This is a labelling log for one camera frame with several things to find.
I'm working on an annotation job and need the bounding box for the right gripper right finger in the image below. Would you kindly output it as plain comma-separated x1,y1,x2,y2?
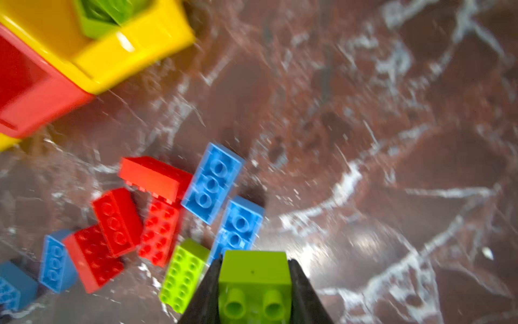
288,259,333,324

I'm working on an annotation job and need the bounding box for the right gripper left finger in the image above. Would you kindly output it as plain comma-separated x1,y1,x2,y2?
178,256,223,324

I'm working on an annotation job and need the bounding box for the green lego small front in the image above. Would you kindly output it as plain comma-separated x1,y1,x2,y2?
219,251,292,323

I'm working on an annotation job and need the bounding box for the blue lego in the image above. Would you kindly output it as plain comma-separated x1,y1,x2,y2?
207,196,264,265
182,143,245,225
39,229,78,294
1,261,38,311

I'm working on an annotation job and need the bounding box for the green lego top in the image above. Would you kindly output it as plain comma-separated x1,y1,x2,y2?
72,0,152,39

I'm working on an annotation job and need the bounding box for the red lego studded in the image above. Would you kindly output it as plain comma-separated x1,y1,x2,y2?
138,198,183,267

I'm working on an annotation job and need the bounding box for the red lego upright narrow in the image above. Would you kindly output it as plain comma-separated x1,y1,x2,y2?
63,225,124,294

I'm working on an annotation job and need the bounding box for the red lego center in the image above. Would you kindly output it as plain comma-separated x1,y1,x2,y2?
92,188,143,257

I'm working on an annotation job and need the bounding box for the red lego top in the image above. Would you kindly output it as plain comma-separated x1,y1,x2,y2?
119,156,193,205

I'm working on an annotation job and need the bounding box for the left yellow bin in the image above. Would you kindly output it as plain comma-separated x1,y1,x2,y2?
0,133,21,152

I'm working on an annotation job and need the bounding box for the yellow bin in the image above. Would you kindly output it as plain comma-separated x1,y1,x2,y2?
1,1,196,95
0,133,21,152

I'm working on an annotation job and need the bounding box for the red middle bin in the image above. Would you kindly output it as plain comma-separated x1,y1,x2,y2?
1,26,94,139

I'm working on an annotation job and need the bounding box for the right yellow bin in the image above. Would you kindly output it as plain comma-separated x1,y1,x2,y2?
1,1,196,95

